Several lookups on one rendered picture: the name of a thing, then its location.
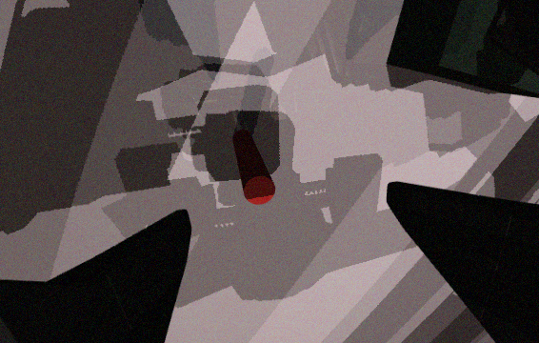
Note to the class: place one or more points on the dark red peg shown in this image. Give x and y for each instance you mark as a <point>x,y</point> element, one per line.
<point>257,184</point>

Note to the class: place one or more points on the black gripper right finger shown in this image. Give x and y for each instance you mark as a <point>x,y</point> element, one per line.
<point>486,248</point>

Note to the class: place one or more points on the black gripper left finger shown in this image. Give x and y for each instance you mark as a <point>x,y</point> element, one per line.
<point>123,295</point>

